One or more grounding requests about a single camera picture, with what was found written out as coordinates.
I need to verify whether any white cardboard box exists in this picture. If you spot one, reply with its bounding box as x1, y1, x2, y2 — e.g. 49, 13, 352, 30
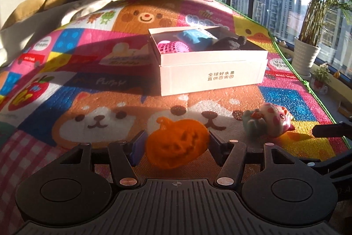
148, 26, 269, 97

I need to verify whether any pink and white cat toy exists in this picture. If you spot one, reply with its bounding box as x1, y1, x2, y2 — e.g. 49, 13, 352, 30
242, 103, 296, 139

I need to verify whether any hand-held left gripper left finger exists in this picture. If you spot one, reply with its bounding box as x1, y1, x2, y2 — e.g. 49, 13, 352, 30
58, 130, 149, 188

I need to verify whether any colourful cartoon play mat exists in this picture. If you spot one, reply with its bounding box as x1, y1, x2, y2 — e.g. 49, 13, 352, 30
0, 0, 348, 235

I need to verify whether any cream blanket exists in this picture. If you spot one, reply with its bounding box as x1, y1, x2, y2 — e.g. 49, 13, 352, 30
0, 0, 127, 68

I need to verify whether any palm in white ribbed pot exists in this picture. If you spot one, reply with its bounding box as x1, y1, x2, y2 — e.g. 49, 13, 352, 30
292, 0, 352, 77

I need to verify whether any blue cloth plastic packet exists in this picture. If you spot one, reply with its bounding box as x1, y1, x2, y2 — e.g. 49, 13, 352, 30
176, 28, 216, 45

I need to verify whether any pink plastic basket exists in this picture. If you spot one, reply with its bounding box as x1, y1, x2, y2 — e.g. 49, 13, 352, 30
157, 40, 192, 54

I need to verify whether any orange pumpkin toy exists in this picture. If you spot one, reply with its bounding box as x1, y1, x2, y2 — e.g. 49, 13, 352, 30
145, 117, 210, 170

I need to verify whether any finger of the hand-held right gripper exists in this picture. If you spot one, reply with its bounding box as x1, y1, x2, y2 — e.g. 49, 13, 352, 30
312, 122, 352, 139
300, 156, 352, 197

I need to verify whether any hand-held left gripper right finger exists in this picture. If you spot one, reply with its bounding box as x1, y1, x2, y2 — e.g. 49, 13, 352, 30
209, 132, 316, 187

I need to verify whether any small flowering potted plant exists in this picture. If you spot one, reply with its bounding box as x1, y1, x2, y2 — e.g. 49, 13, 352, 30
312, 63, 332, 94

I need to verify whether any grey plush toy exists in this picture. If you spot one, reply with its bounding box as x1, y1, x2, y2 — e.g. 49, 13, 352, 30
213, 35, 248, 51

